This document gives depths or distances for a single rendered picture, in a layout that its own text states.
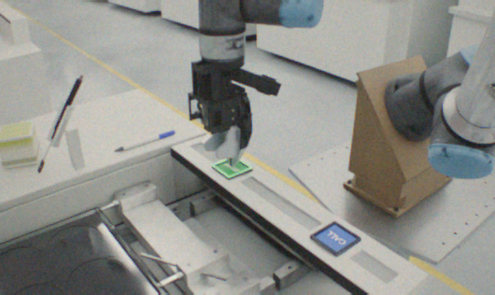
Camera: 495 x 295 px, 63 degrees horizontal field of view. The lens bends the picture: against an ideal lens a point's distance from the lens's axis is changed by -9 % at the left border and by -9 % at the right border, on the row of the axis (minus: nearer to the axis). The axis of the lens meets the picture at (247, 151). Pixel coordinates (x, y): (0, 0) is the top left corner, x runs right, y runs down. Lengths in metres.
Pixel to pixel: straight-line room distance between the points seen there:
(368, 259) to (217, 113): 0.33
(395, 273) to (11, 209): 0.65
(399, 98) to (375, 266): 0.40
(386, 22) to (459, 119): 2.96
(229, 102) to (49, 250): 0.40
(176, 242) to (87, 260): 0.16
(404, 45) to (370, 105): 2.94
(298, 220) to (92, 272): 0.34
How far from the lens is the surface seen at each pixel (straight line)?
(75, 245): 0.79
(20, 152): 0.92
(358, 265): 0.64
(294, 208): 0.73
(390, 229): 0.95
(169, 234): 0.81
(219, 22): 0.68
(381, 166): 0.96
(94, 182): 0.87
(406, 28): 3.82
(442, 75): 0.88
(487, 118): 0.71
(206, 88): 0.73
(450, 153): 0.75
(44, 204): 0.86
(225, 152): 0.77
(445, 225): 1.00
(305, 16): 0.63
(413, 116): 0.92
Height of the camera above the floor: 1.39
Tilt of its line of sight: 29 degrees down
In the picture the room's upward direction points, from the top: straight up
